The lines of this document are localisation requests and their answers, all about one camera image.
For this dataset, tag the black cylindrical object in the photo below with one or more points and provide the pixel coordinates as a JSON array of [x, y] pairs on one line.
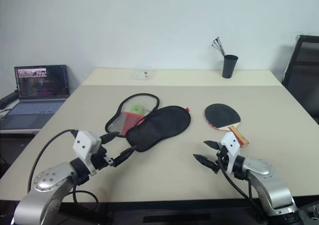
[[8, 99]]

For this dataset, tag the black rubber table tennis paddle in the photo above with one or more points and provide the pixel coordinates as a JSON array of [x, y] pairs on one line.
[[220, 114]]

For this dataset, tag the black office chair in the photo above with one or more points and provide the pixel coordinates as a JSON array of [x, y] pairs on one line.
[[304, 73]]

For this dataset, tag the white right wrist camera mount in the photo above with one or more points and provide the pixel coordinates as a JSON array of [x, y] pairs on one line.
[[230, 141]]

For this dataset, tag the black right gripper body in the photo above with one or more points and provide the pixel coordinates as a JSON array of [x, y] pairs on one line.
[[223, 159]]

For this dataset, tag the thin black-tipped stick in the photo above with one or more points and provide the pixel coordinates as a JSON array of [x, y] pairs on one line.
[[218, 51], [221, 47]]

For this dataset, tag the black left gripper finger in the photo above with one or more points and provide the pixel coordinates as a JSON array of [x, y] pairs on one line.
[[109, 137], [124, 155]]

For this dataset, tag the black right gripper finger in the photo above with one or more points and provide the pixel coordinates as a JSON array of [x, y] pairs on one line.
[[204, 160], [212, 145]]

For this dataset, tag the black plastic cup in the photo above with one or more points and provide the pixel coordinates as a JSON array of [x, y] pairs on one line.
[[229, 68]]

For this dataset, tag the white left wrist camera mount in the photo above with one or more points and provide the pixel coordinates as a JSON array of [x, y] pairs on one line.
[[84, 143]]

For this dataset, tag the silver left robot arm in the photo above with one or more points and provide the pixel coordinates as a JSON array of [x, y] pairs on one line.
[[47, 177]]

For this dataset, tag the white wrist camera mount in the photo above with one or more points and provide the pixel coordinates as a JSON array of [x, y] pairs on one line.
[[84, 143], [230, 141]]

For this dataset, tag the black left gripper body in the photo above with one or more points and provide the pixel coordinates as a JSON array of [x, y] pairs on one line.
[[99, 160]]

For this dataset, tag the open grey laptop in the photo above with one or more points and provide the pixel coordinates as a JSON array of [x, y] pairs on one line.
[[41, 83]]

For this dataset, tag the black zippered pouch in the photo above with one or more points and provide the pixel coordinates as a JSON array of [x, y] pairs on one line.
[[159, 125]]

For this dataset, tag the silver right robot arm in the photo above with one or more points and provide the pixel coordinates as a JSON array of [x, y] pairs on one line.
[[261, 167]]

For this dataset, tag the clear plastic container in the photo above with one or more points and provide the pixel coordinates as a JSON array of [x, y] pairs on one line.
[[143, 74]]

